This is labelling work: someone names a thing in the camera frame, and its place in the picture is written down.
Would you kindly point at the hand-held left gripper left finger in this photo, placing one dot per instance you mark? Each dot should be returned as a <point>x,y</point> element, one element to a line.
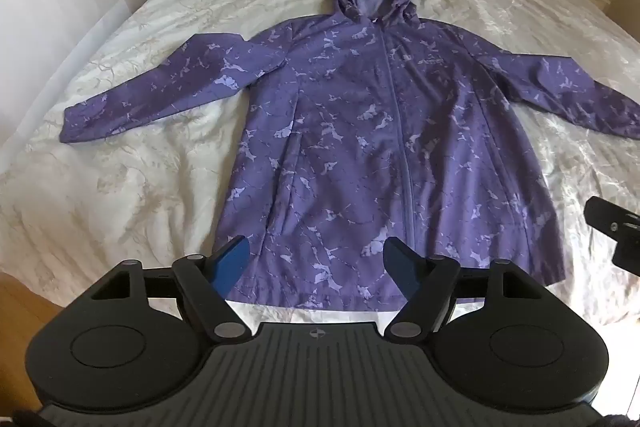
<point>232,263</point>

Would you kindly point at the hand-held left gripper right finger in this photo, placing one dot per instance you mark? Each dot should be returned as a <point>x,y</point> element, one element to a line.
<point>400,259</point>

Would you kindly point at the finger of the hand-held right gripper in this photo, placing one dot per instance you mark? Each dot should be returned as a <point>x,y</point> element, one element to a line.
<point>607,212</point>

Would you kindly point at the purple patterned hooded jacket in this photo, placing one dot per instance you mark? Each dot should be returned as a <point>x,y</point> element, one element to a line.
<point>350,132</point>

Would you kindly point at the bed with white floral bedspread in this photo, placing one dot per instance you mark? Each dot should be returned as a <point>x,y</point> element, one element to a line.
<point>150,177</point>

